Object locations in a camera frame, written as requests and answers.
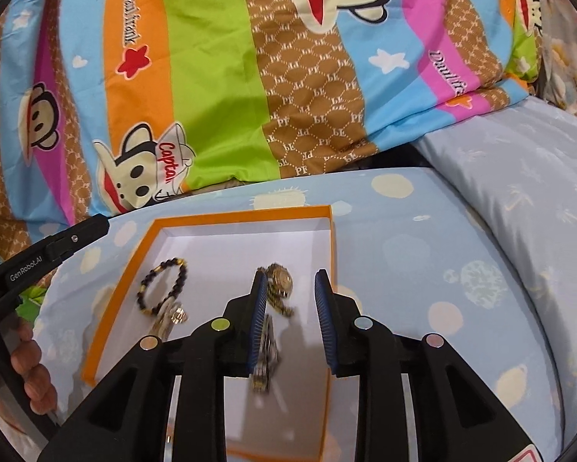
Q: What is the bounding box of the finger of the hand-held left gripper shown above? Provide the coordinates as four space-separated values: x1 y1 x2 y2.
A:
45 214 111 263

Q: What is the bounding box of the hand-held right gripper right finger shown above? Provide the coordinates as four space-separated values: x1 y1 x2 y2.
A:
314 268 542 462

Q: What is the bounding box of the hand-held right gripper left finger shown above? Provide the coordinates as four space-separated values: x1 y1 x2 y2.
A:
37 269 270 462

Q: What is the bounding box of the silver watch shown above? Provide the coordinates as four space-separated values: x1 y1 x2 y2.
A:
250 315 282 395

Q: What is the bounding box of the gold watch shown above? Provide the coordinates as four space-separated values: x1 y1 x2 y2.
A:
257 262 296 318

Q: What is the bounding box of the orange jewelry box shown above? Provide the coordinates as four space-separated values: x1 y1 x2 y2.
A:
81 205 340 462

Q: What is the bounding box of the person's left hand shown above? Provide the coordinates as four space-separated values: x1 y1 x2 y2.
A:
0 318 59 415

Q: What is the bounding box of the green plush cushion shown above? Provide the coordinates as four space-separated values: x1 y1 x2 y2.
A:
14 281 51 321

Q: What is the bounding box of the light blue spotted cushion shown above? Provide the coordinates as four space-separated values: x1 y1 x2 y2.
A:
33 166 565 462

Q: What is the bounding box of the colourful striped printed blanket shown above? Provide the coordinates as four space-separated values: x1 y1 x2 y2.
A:
0 0 546 261

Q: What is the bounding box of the pale blue patterned pillow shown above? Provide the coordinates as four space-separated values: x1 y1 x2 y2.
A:
416 96 577 444

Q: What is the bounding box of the floral cloth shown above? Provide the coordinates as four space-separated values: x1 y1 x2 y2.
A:
534 0 577 121

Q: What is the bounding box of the black bead bracelet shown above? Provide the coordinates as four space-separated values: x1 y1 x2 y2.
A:
137 257 189 316

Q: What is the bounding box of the pearl bracelet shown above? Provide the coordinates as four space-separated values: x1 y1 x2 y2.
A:
146 301 183 340

